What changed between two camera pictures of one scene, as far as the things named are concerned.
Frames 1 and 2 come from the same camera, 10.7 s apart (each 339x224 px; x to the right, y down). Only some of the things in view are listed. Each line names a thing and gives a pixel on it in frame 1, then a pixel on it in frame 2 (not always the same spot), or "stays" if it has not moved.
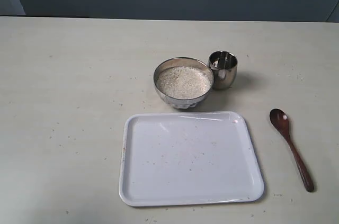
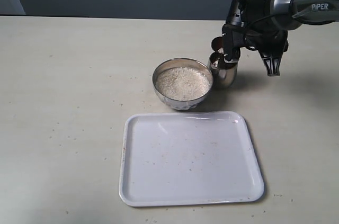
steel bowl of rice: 183,82 stays
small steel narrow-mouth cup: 223,65 stays
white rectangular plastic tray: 189,158 stays
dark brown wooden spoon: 280,119 to 217,43
